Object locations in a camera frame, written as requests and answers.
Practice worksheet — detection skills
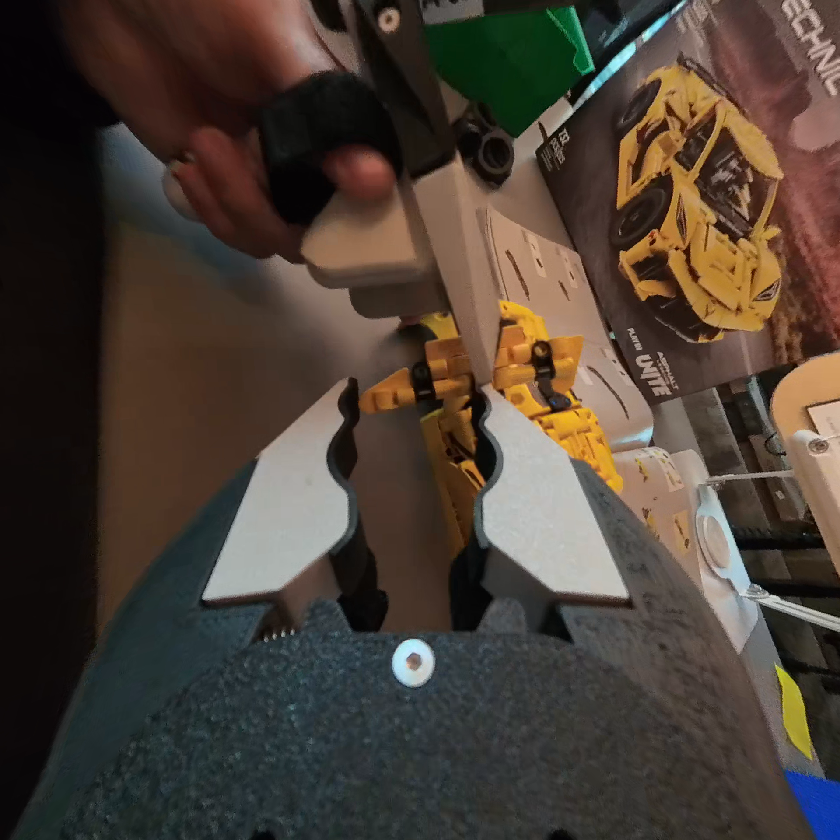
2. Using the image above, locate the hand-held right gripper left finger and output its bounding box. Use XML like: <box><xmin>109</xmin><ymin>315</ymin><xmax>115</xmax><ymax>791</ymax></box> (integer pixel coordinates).
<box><xmin>201</xmin><ymin>376</ymin><xmax>389</xmax><ymax>634</ymax></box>

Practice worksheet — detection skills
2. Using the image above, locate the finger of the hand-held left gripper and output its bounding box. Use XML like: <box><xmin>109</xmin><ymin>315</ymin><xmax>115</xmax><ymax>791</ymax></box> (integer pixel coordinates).
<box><xmin>301</xmin><ymin>179</ymin><xmax>455</xmax><ymax>321</ymax></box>
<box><xmin>399</xmin><ymin>161</ymin><xmax>501</xmax><ymax>388</ymax></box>

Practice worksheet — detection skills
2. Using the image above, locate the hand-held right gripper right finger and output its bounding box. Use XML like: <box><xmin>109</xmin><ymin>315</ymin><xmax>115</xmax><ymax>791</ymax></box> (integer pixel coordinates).
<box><xmin>448</xmin><ymin>382</ymin><xmax>632</xmax><ymax>634</ymax></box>

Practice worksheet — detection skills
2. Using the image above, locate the yellow toy brick car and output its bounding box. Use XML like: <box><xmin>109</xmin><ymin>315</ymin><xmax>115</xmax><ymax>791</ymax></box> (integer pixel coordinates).
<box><xmin>357</xmin><ymin>298</ymin><xmax>626</xmax><ymax>551</ymax></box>

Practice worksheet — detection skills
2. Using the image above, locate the grey desk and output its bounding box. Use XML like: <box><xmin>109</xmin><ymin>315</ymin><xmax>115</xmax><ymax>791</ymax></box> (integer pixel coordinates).
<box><xmin>98</xmin><ymin>0</ymin><xmax>840</xmax><ymax>840</ymax></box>

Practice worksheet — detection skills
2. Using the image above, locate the person's left hand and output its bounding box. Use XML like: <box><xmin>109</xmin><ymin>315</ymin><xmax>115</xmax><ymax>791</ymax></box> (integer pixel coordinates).
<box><xmin>58</xmin><ymin>0</ymin><xmax>399</xmax><ymax>265</ymax></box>

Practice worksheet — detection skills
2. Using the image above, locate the large open instruction booklet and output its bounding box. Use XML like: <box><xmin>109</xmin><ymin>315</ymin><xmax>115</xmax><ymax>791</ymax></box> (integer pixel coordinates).
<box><xmin>482</xmin><ymin>205</ymin><xmax>658</xmax><ymax>455</ymax></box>

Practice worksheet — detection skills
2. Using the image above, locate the black toy tire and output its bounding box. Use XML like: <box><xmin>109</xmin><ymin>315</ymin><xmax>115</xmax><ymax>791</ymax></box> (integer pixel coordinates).
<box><xmin>476</xmin><ymin>131</ymin><xmax>517</xmax><ymax>189</ymax></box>
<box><xmin>455</xmin><ymin>104</ymin><xmax>500</xmax><ymax>165</ymax></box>

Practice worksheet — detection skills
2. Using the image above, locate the green plastic bin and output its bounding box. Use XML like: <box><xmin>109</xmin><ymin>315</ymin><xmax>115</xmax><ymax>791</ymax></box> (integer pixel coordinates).
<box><xmin>423</xmin><ymin>0</ymin><xmax>596</xmax><ymax>140</ymax></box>

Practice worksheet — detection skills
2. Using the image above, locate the small open instruction booklet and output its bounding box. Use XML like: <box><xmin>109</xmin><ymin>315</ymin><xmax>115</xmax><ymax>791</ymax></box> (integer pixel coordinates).
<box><xmin>616</xmin><ymin>445</ymin><xmax>708</xmax><ymax>560</ymax></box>

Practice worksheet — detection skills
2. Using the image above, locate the wooden document stand board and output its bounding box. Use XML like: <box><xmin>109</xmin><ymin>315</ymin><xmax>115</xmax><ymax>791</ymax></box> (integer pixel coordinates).
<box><xmin>769</xmin><ymin>357</ymin><xmax>840</xmax><ymax>463</ymax></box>

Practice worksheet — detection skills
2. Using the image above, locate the toy car set box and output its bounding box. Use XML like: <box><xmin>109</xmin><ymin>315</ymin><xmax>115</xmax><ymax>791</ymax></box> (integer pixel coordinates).
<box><xmin>535</xmin><ymin>0</ymin><xmax>840</xmax><ymax>406</ymax></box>

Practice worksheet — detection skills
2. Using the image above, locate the yellow tape strip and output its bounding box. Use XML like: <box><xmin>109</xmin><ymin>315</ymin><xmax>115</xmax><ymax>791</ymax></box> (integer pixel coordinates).
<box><xmin>773</xmin><ymin>661</ymin><xmax>816</xmax><ymax>763</ymax></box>

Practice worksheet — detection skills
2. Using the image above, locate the blue plastic bin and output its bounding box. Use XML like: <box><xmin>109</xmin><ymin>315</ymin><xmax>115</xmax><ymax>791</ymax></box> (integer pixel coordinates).
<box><xmin>783</xmin><ymin>768</ymin><xmax>840</xmax><ymax>840</ymax></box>

